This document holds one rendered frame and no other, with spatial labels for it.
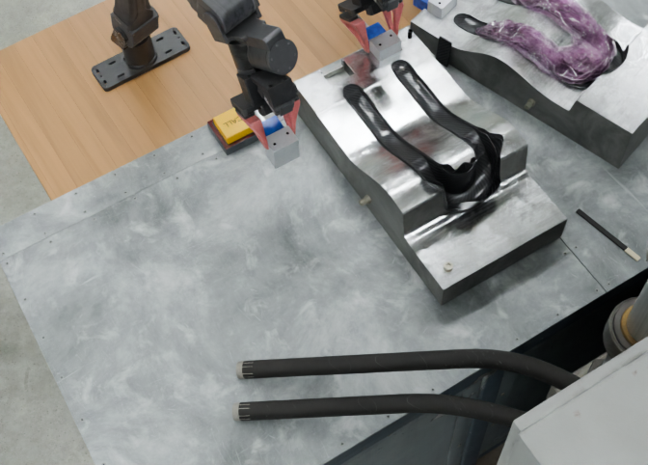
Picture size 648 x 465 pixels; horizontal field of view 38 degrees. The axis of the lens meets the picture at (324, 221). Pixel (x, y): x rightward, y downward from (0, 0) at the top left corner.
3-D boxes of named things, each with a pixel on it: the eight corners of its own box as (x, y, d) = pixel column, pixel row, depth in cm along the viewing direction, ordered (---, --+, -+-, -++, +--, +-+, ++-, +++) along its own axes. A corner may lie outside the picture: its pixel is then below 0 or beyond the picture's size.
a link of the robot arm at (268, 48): (310, 54, 149) (282, -11, 142) (272, 86, 146) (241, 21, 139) (268, 43, 157) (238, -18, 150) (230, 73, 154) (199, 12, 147)
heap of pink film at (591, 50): (467, 38, 185) (471, 9, 178) (520, -14, 191) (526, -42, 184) (578, 104, 175) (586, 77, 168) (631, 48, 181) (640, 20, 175)
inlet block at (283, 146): (239, 117, 170) (236, 99, 165) (263, 105, 171) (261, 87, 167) (275, 169, 164) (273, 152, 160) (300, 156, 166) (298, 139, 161)
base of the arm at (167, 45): (185, 22, 187) (169, 2, 191) (95, 67, 182) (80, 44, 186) (192, 49, 194) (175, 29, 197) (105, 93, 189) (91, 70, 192)
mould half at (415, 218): (296, 112, 184) (290, 67, 173) (406, 56, 190) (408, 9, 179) (441, 306, 161) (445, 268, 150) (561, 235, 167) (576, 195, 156)
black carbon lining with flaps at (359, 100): (337, 96, 177) (335, 64, 169) (408, 61, 181) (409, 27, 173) (442, 231, 161) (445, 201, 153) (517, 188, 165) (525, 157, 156)
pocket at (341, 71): (319, 82, 181) (318, 69, 178) (342, 70, 182) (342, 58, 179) (331, 97, 179) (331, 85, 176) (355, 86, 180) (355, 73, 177)
